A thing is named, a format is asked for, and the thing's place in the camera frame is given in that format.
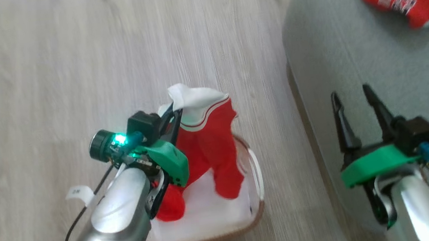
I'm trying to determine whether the red garment with white trim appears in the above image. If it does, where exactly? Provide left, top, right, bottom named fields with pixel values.
left=143, top=78, right=248, bottom=223

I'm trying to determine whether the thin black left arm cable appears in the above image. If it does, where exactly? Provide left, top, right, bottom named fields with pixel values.
left=53, top=165, right=121, bottom=241

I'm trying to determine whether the beige brown-rimmed laundry basket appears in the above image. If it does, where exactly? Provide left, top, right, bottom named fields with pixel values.
left=135, top=132, right=270, bottom=241

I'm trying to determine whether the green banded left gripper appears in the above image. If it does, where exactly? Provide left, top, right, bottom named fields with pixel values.
left=85, top=103, right=195, bottom=226

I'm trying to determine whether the white cable label tag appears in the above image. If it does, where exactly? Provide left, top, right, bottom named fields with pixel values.
left=64, top=183, right=96, bottom=209

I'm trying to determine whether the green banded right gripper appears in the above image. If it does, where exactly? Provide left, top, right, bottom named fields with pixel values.
left=329, top=79, right=426, bottom=232

